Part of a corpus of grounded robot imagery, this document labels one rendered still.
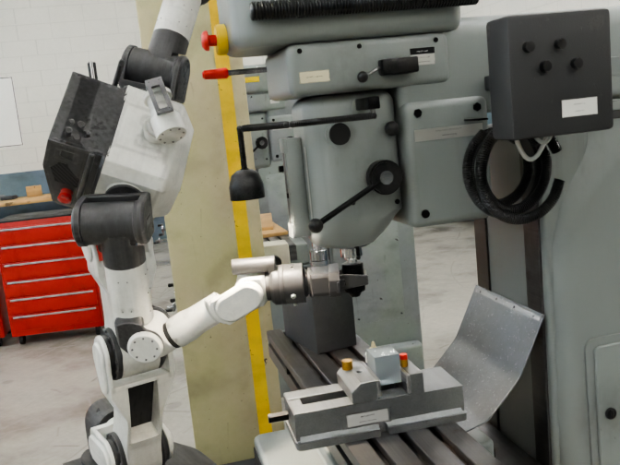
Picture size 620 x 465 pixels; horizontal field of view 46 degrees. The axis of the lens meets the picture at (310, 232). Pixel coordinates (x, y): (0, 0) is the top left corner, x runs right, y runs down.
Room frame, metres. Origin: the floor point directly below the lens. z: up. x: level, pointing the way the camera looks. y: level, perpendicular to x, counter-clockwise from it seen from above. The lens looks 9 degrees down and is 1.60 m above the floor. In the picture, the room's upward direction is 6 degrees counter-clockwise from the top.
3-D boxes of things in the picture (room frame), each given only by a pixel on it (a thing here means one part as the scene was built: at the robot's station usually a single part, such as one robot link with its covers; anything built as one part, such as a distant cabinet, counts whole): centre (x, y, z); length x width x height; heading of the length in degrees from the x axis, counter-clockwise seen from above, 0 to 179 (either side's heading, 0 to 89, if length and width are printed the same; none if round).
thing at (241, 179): (1.51, 0.12, 1.47); 0.07 x 0.07 x 0.06
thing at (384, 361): (1.43, -0.12, 1.08); 0.06 x 0.05 x 0.06; 11
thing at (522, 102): (1.32, -0.45, 1.62); 0.20 x 0.09 x 0.21; 103
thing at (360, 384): (1.42, -0.07, 1.06); 0.12 x 0.06 x 0.04; 11
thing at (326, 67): (1.59, -0.13, 1.68); 0.34 x 0.24 x 0.10; 103
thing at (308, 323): (1.99, 0.00, 1.07); 0.22 x 0.12 x 0.20; 24
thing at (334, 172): (1.58, -0.09, 1.47); 0.21 x 0.19 x 0.32; 13
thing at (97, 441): (2.07, 0.59, 0.68); 0.21 x 0.20 x 0.13; 32
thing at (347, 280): (1.55, -0.08, 1.23); 0.06 x 0.02 x 0.03; 88
